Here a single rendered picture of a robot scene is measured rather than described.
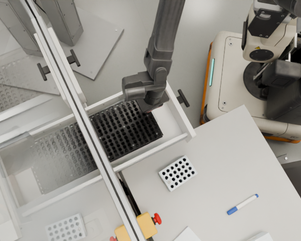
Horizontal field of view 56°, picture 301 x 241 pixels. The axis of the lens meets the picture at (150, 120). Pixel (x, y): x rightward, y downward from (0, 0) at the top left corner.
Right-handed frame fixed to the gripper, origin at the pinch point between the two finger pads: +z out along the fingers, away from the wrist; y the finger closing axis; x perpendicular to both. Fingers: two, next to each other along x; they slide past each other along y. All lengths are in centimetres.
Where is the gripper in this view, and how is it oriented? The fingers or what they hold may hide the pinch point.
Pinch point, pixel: (148, 106)
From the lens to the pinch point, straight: 101.3
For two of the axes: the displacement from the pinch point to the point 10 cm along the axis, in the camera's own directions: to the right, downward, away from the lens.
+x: 4.6, 8.6, -2.2
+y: -8.8, 4.0, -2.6
